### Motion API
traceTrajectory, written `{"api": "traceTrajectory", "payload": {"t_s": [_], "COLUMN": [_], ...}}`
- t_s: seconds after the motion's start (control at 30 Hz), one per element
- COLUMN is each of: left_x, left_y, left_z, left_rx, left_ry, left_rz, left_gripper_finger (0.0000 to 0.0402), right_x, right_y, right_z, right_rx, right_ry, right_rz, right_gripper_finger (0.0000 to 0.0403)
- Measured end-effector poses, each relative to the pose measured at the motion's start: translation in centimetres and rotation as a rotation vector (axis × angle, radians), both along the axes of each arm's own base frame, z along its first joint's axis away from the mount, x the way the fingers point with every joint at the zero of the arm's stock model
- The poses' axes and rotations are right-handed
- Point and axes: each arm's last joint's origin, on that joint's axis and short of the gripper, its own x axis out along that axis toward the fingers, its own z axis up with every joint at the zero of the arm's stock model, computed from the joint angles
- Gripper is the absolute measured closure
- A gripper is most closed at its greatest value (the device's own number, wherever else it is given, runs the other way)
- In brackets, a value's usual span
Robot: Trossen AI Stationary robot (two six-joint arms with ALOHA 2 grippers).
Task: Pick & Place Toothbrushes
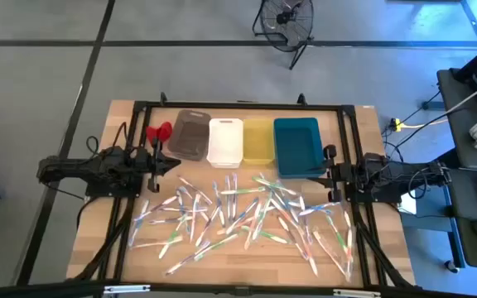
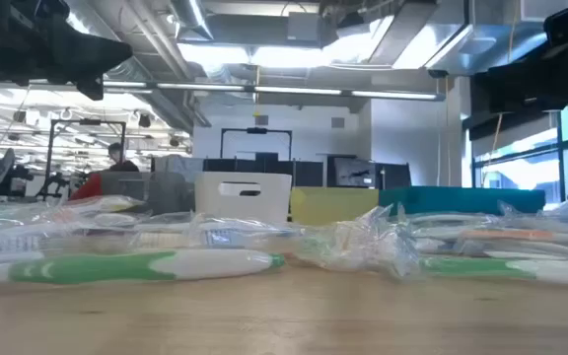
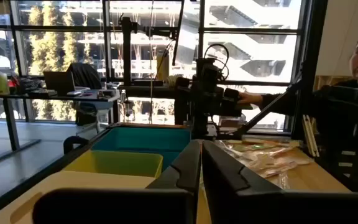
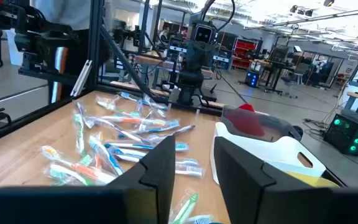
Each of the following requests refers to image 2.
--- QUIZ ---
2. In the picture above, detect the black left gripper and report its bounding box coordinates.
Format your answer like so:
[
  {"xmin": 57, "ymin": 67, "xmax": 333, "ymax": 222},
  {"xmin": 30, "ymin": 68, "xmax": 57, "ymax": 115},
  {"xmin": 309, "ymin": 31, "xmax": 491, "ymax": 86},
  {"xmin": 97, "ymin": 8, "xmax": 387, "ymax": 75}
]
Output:
[{"xmin": 10, "ymin": 0, "xmax": 135, "ymax": 103}]

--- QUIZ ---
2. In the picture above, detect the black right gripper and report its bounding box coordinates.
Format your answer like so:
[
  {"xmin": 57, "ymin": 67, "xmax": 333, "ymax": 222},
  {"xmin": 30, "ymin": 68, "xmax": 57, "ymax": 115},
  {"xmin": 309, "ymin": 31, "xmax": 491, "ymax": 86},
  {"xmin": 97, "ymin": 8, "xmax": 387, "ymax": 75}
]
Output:
[{"xmin": 469, "ymin": 43, "xmax": 568, "ymax": 115}]

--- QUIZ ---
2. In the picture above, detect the black framed window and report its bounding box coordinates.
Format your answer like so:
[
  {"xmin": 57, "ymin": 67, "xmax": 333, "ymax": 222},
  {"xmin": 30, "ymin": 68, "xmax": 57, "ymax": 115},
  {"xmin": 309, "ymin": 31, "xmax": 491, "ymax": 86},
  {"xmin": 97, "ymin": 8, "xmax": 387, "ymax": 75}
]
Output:
[{"xmin": 470, "ymin": 101, "xmax": 568, "ymax": 206}]

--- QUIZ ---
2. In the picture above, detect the teal plastic bin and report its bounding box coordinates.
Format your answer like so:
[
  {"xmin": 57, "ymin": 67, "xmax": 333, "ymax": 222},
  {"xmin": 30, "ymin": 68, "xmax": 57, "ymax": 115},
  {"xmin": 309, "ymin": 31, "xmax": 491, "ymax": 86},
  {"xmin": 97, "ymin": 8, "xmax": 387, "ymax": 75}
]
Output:
[{"xmin": 377, "ymin": 185, "xmax": 546, "ymax": 217}]

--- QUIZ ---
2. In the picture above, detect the small red bin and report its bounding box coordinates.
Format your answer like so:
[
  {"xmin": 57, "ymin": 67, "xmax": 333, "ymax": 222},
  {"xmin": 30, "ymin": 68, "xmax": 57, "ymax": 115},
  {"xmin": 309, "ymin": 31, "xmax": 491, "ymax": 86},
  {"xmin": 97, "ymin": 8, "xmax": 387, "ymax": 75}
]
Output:
[{"xmin": 69, "ymin": 172, "xmax": 104, "ymax": 201}]

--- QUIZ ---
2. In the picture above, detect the grey translucent bin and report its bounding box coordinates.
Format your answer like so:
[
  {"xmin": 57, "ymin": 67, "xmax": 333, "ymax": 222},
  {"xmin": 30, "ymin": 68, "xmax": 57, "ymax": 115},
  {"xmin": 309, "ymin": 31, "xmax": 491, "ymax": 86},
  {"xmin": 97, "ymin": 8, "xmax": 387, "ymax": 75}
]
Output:
[{"xmin": 99, "ymin": 170, "xmax": 196, "ymax": 216}]

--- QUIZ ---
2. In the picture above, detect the green toothbrush in clear wrapper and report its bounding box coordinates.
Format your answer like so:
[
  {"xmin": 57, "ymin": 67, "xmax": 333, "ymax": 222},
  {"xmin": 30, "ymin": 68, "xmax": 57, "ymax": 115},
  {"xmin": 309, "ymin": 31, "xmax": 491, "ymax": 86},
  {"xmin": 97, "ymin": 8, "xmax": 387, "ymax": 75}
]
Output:
[
  {"xmin": 0, "ymin": 248, "xmax": 287, "ymax": 286},
  {"xmin": 291, "ymin": 206, "xmax": 568, "ymax": 290}
]

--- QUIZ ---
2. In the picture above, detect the long ceiling light strip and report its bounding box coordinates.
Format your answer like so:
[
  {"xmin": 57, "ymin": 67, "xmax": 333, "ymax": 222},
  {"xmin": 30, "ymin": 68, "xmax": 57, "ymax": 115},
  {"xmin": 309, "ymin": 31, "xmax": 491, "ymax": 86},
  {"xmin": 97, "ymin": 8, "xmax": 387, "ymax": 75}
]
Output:
[{"xmin": 101, "ymin": 80, "xmax": 447, "ymax": 103}]

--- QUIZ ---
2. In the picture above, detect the yellow plastic bin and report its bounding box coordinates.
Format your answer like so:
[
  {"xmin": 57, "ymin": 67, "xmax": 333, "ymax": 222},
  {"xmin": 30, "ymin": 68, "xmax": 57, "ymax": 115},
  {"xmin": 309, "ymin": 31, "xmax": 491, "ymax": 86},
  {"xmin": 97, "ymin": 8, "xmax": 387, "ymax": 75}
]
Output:
[{"xmin": 289, "ymin": 185, "xmax": 381, "ymax": 227}]

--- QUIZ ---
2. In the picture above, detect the grey ceiling box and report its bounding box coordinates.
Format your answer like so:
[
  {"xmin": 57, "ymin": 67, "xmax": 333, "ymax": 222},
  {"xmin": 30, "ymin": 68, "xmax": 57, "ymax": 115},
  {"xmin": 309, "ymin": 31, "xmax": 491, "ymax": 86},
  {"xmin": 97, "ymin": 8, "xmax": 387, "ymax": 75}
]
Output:
[{"xmin": 286, "ymin": 12, "xmax": 322, "ymax": 43}]

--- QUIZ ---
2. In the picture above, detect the blue toothbrush in clear wrapper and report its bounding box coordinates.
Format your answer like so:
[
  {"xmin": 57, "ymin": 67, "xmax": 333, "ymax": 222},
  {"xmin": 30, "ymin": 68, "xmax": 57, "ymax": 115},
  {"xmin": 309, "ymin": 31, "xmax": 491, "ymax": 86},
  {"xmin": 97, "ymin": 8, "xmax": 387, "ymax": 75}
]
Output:
[{"xmin": 199, "ymin": 226, "xmax": 305, "ymax": 250}]

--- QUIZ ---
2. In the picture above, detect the white plastic bin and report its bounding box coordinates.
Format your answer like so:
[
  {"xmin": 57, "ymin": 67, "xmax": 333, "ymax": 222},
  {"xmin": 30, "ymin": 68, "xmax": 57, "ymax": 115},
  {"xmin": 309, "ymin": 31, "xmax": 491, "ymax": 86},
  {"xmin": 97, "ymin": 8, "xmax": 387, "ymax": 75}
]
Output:
[{"xmin": 193, "ymin": 171, "xmax": 294, "ymax": 224}]

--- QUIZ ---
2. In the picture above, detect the silver rectangular air duct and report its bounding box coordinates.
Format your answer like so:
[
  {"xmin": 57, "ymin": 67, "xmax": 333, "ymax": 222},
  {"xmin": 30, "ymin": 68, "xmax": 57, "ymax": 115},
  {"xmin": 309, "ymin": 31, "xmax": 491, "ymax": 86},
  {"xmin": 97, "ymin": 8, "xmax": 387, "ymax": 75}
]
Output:
[{"xmin": 392, "ymin": 0, "xmax": 568, "ymax": 78}]

